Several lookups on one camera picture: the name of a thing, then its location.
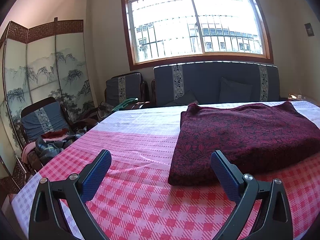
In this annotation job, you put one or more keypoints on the dark wall plate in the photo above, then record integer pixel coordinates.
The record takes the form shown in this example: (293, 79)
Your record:
(309, 29)

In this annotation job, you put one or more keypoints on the round wooden side table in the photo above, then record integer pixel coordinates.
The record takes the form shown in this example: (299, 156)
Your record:
(297, 97)

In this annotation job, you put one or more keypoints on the green cloth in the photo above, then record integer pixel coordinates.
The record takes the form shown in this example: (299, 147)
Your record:
(124, 104)

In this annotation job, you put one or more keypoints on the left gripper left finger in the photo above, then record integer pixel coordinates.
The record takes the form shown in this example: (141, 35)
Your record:
(47, 219)

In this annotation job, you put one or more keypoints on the dark blue armchair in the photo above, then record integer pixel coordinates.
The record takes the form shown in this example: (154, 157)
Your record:
(122, 87)

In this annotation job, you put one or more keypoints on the painted folding screen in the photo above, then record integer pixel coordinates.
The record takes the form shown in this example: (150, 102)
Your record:
(36, 63)

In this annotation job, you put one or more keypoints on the dark blue sofa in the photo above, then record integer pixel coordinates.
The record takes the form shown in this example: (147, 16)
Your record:
(200, 81)

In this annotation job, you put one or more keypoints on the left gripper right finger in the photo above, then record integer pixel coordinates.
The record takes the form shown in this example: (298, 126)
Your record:
(273, 220)

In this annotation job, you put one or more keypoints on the dark blue throw pillow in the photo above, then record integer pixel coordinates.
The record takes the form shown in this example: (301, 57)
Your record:
(232, 92)

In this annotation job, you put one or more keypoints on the dark red floral sweater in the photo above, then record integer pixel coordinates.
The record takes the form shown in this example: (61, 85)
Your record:
(257, 138)

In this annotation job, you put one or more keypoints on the blue cushioned wooden chair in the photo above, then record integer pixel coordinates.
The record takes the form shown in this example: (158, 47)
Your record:
(46, 115)

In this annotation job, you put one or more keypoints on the wooden framed window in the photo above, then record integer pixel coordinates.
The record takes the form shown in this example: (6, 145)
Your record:
(159, 32)

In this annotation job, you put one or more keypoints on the pile of clothes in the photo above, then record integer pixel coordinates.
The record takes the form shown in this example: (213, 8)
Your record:
(41, 151)

